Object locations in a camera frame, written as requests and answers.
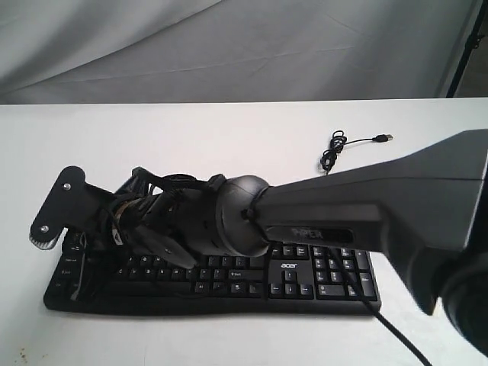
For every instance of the black tripod stand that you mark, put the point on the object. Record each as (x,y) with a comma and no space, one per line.
(472,43)

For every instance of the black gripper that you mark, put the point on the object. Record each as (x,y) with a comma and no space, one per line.
(149,216)

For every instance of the black acer keyboard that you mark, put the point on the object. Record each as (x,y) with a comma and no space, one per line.
(287,278)

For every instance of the grey backdrop cloth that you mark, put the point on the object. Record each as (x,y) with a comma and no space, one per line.
(75,52)

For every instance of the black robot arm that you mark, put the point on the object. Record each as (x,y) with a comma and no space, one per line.
(425,212)

